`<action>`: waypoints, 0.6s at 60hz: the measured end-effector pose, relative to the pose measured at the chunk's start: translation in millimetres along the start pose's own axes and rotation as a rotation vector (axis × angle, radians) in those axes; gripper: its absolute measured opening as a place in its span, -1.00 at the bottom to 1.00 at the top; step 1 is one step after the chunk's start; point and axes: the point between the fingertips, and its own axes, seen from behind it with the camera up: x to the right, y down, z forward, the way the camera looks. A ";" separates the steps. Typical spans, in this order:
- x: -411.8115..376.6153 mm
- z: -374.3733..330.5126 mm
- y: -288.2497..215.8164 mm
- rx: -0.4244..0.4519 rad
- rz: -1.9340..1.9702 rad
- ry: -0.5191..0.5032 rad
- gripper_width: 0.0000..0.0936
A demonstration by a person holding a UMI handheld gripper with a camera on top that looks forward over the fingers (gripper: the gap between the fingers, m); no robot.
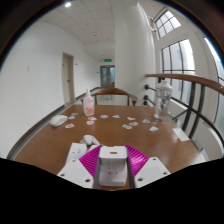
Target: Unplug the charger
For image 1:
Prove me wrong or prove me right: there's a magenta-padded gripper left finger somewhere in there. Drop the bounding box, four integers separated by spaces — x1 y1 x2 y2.
57 144 102 190

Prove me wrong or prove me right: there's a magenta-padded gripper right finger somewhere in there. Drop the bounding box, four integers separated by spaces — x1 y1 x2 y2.
124 144 172 190

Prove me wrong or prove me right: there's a white charger block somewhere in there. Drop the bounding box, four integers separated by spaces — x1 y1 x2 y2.
98 145 129 170

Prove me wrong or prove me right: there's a white power strip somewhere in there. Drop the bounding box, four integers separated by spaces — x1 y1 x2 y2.
99 168 128 187
65 142 88 164

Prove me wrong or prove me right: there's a white paper card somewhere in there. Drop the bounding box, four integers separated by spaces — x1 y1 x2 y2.
172 128 191 142

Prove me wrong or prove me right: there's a white pump bottle orange label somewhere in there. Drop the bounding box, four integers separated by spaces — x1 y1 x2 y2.
82 88 96 117

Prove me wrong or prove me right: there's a clear plastic drink bottle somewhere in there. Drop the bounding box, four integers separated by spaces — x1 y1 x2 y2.
153 79 173 121

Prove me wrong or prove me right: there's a wooden chair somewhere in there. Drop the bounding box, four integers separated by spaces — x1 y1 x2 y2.
81 87 139 107

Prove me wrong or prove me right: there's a beige side door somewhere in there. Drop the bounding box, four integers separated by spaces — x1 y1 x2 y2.
61 52 76 104

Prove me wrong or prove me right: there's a wooden-topped black railing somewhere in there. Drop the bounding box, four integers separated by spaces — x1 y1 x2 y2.
143 73 224 148

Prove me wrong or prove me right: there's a glass double door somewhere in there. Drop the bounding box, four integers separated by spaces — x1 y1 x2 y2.
100 65 116 88

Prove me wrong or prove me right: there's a tall gridded window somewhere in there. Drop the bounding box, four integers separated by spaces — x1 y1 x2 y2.
161 39 196 101

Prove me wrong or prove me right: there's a large side window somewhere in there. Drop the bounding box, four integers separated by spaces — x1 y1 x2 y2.
203 37 224 134

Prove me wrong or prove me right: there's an arched upper window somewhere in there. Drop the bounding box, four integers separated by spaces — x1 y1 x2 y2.
154 9 182 39

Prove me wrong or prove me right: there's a white coiled cable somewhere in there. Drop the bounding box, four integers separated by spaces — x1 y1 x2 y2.
79 134 101 147

